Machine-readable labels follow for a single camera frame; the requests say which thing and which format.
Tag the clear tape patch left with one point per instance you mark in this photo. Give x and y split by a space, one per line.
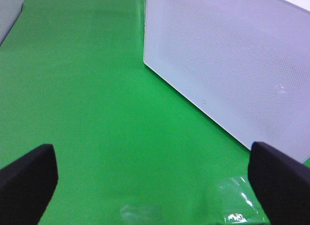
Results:
144 214

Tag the clear tape patch right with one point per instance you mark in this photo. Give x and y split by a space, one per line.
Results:
238 204

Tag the clear tape patch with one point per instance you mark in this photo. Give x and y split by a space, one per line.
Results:
144 214
238 204

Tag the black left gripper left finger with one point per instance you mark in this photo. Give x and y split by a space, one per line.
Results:
27 186

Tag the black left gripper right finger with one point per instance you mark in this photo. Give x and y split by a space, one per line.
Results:
281 185

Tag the white microwave door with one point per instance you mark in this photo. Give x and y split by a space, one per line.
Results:
244 63

